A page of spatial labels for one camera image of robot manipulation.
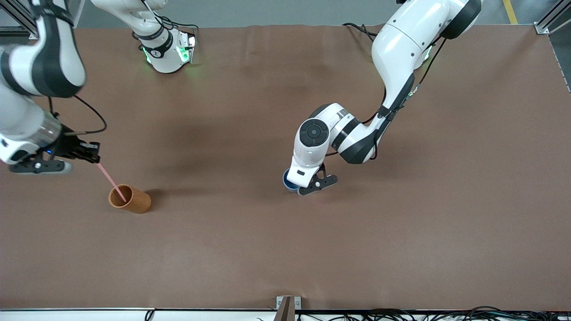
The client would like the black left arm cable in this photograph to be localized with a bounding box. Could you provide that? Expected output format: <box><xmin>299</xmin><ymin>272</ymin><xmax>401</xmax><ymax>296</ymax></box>
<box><xmin>326</xmin><ymin>37</ymin><xmax>447</xmax><ymax>162</ymax></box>

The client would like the aluminium frame profile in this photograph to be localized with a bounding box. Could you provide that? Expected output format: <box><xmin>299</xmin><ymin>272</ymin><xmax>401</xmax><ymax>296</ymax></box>
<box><xmin>534</xmin><ymin>0</ymin><xmax>571</xmax><ymax>35</ymax></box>
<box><xmin>0</xmin><ymin>0</ymin><xmax>44</xmax><ymax>39</ymax></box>

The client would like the black base cable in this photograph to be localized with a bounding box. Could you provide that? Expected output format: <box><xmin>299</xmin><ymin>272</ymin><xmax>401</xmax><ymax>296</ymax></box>
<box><xmin>342</xmin><ymin>22</ymin><xmax>381</xmax><ymax>43</ymax></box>
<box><xmin>154</xmin><ymin>16</ymin><xmax>199</xmax><ymax>36</ymax></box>

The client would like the blue cup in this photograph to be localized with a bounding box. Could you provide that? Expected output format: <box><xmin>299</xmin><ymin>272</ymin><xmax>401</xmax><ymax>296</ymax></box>
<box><xmin>282</xmin><ymin>169</ymin><xmax>301</xmax><ymax>193</ymax></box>

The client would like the black cable bundle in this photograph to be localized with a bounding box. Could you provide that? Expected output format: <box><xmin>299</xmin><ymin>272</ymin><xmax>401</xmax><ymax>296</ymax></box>
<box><xmin>297</xmin><ymin>306</ymin><xmax>571</xmax><ymax>321</ymax></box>

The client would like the pink straw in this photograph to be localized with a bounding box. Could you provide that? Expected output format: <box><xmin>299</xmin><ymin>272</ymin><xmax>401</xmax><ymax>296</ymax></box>
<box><xmin>96</xmin><ymin>162</ymin><xmax>127</xmax><ymax>202</ymax></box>

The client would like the brown cork cup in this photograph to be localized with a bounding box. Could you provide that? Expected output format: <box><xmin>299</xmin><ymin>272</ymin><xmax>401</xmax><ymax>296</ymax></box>
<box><xmin>108</xmin><ymin>184</ymin><xmax>152</xmax><ymax>214</ymax></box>

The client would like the brown table mat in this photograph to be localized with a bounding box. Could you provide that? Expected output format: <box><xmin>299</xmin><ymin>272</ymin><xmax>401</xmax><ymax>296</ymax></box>
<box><xmin>0</xmin><ymin>24</ymin><xmax>571</xmax><ymax>312</ymax></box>

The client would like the grey metal bracket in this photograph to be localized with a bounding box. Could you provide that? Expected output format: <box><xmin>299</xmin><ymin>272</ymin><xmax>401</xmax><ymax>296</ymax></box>
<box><xmin>276</xmin><ymin>296</ymin><xmax>302</xmax><ymax>321</ymax></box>

